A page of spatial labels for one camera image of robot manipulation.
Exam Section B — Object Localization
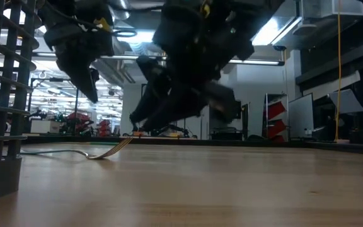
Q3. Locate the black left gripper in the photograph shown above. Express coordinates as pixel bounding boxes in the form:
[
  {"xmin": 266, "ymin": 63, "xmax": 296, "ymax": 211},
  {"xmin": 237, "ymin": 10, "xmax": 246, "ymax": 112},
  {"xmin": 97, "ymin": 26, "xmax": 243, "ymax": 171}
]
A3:
[{"xmin": 42, "ymin": 0, "xmax": 116, "ymax": 103}]

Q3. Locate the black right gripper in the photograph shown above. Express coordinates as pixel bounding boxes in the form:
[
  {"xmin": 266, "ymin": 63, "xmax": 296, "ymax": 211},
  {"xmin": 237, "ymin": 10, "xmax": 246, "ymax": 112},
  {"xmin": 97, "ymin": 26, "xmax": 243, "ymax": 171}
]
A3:
[{"xmin": 129, "ymin": 0, "xmax": 255, "ymax": 132}]

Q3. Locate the gold fork green handle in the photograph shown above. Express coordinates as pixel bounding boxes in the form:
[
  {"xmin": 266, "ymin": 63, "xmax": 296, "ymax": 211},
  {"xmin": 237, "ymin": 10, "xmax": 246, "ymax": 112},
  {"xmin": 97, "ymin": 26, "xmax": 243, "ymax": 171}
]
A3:
[{"xmin": 20, "ymin": 136, "xmax": 134, "ymax": 161}]

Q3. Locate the white box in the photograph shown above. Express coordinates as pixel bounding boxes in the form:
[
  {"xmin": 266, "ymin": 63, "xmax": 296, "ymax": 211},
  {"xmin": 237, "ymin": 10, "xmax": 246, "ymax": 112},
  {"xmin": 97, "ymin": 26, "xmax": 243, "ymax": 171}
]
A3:
[{"xmin": 29, "ymin": 119, "xmax": 62, "ymax": 134}]

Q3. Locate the long ceiling light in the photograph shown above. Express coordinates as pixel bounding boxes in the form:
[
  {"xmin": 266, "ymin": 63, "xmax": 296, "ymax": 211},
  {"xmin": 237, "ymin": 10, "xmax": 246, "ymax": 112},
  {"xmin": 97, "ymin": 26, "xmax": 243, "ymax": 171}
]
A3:
[{"xmin": 33, "ymin": 52, "xmax": 285, "ymax": 66}]

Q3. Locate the red bin storage rack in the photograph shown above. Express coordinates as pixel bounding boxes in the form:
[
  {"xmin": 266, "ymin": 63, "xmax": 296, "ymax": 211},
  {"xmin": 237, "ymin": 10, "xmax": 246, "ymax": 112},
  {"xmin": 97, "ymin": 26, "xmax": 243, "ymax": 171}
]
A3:
[{"xmin": 264, "ymin": 92, "xmax": 290, "ymax": 143}]

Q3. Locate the whiteboard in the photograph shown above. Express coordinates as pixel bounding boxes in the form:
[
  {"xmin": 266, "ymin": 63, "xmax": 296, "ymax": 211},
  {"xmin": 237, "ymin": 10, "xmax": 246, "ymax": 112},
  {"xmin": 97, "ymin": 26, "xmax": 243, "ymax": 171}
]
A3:
[{"xmin": 287, "ymin": 93, "xmax": 315, "ymax": 139}]

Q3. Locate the grey angled panel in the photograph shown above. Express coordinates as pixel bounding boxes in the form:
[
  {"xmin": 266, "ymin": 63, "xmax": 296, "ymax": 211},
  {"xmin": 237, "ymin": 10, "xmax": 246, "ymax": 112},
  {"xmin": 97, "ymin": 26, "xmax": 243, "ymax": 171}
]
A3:
[{"xmin": 327, "ymin": 88, "xmax": 363, "ymax": 115}]

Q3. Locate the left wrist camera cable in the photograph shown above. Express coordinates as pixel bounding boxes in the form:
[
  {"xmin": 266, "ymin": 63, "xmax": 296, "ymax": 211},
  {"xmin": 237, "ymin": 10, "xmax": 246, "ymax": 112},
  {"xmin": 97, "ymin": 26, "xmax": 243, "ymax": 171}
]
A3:
[{"xmin": 111, "ymin": 28, "xmax": 138, "ymax": 38}]

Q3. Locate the yellow hanging cable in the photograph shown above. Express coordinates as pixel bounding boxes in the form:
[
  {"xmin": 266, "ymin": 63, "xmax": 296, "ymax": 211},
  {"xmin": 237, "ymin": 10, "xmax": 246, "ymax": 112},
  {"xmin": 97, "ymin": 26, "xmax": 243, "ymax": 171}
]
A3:
[{"xmin": 333, "ymin": 0, "xmax": 342, "ymax": 142}]

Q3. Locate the black aluminium table frame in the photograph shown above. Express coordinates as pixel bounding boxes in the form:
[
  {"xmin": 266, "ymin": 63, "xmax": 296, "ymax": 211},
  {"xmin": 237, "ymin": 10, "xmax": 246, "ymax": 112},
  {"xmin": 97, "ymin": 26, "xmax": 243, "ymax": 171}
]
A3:
[{"xmin": 26, "ymin": 134, "xmax": 363, "ymax": 156}]

